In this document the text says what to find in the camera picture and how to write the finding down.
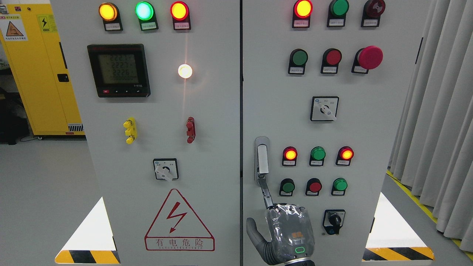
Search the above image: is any red button lower middle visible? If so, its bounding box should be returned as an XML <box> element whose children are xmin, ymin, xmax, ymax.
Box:
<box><xmin>305</xmin><ymin>178</ymin><xmax>322</xmax><ymax>196</ymax></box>

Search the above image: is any green button lower right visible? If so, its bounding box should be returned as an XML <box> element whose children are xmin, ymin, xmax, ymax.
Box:
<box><xmin>331</xmin><ymin>177</ymin><xmax>348</xmax><ymax>196</ymax></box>

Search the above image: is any red terminal connector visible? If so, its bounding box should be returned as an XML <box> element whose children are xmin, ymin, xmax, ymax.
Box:
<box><xmin>186</xmin><ymin>117</ymin><xmax>196</xmax><ymax>144</ymax></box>

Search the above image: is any yellow indicator lamp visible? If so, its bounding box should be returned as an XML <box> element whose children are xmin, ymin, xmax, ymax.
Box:
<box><xmin>99</xmin><ymin>2</ymin><xmax>123</xmax><ymax>31</ymax></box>

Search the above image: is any silver door handle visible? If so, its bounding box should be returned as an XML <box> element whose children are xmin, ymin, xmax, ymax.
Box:
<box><xmin>254</xmin><ymin>137</ymin><xmax>270</xmax><ymax>186</ymax></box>

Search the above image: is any yellow safety cabinet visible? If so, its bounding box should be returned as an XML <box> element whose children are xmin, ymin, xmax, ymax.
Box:
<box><xmin>1</xmin><ymin>3</ymin><xmax>85</xmax><ymax>136</ymax></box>

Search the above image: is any red emergency stop button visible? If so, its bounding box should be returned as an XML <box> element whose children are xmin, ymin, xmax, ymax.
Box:
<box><xmin>351</xmin><ymin>45</ymin><xmax>383</xmax><ymax>74</ymax></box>

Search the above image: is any green indicator lamp top left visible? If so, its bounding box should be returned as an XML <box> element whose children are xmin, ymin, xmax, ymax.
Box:
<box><xmin>135</xmin><ymin>1</ymin><xmax>159</xmax><ymax>31</ymax></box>

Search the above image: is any grey curtain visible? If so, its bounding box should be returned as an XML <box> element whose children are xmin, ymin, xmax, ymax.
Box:
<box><xmin>390</xmin><ymin>0</ymin><xmax>473</xmax><ymax>252</ymax></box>

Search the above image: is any upper right rotary switch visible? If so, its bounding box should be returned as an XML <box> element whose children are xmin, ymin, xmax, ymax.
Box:
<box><xmin>310</xmin><ymin>96</ymin><xmax>339</xmax><ymax>122</ymax></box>

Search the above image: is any green lamp middle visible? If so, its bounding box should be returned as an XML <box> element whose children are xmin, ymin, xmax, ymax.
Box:
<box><xmin>309</xmin><ymin>146</ymin><xmax>326</xmax><ymax>167</ymax></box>

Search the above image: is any red indicator lamp top left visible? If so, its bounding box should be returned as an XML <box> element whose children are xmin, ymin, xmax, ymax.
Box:
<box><xmin>170</xmin><ymin>1</ymin><xmax>191</xmax><ymax>30</ymax></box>

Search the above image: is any red lamp top right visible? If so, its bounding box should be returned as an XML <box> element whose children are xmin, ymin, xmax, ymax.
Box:
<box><xmin>291</xmin><ymin>0</ymin><xmax>313</xmax><ymax>28</ymax></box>

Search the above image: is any red electric danger sign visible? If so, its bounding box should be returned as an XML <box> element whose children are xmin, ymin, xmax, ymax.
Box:
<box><xmin>144</xmin><ymin>188</ymin><xmax>215</xmax><ymax>251</ymax></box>

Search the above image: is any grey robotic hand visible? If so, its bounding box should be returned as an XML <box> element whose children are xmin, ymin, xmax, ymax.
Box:
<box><xmin>246</xmin><ymin>180</ymin><xmax>315</xmax><ymax>265</ymax></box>

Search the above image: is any red lamp middle left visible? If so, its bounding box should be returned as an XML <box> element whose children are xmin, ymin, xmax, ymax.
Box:
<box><xmin>282</xmin><ymin>146</ymin><xmax>297</xmax><ymax>166</ymax></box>

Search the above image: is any white indicator light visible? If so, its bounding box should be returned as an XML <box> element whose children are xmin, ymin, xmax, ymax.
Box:
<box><xmin>177</xmin><ymin>64</ymin><xmax>194</xmax><ymax>79</ymax></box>

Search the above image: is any grey cabinet door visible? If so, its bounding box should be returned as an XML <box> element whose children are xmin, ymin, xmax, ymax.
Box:
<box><xmin>242</xmin><ymin>0</ymin><xmax>433</xmax><ymax>266</ymax></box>
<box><xmin>51</xmin><ymin>0</ymin><xmax>241</xmax><ymax>266</ymax></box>

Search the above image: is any red lamp middle right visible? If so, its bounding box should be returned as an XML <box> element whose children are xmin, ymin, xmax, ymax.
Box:
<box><xmin>336</xmin><ymin>146</ymin><xmax>354</xmax><ymax>166</ymax></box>

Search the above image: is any green push button second row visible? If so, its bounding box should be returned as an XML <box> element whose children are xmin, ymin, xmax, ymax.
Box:
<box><xmin>287</xmin><ymin>48</ymin><xmax>309</xmax><ymax>75</ymax></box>

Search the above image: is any right grey cabinet door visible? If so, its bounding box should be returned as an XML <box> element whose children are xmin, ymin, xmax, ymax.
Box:
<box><xmin>242</xmin><ymin>0</ymin><xmax>433</xmax><ymax>266</ymax></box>

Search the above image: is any red push button second row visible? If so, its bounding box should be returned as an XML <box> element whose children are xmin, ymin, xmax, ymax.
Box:
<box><xmin>320</xmin><ymin>48</ymin><xmax>342</xmax><ymax>74</ymax></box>

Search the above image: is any yellow terminal connector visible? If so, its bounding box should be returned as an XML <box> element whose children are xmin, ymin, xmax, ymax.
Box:
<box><xmin>123</xmin><ymin>117</ymin><xmax>137</xmax><ymax>144</ymax></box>

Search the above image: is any left grey cabinet door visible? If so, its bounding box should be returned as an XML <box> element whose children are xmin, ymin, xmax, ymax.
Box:
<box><xmin>51</xmin><ymin>0</ymin><xmax>241</xmax><ymax>266</ymax></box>

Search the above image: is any black key selector switch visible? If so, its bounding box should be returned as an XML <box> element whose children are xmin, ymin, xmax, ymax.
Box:
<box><xmin>322</xmin><ymin>209</ymin><xmax>345</xmax><ymax>235</ymax></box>

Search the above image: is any left rotary selector switch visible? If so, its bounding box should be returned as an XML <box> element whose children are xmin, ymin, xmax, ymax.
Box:
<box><xmin>153</xmin><ymin>158</ymin><xmax>179</xmax><ymax>181</ymax></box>

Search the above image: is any green button top right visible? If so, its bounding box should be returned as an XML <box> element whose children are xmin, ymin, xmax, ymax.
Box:
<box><xmin>327</xmin><ymin>0</ymin><xmax>349</xmax><ymax>27</ymax></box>

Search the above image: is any green button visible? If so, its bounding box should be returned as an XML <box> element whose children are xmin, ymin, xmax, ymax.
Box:
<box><xmin>331</xmin><ymin>177</ymin><xmax>348</xmax><ymax>196</ymax></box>
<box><xmin>327</xmin><ymin>0</ymin><xmax>349</xmax><ymax>27</ymax></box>
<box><xmin>279</xmin><ymin>178</ymin><xmax>295</xmax><ymax>197</ymax></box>

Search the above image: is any green button lower left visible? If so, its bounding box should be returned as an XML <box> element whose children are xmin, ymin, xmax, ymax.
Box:
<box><xmin>279</xmin><ymin>178</ymin><xmax>295</xmax><ymax>197</ymax></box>

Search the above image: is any dark red buzzer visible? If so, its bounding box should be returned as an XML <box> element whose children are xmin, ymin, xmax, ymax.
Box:
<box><xmin>360</xmin><ymin>0</ymin><xmax>386</xmax><ymax>27</ymax></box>

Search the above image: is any black digital power meter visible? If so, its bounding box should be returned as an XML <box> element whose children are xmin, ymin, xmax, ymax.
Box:
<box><xmin>87</xmin><ymin>44</ymin><xmax>150</xmax><ymax>98</ymax></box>

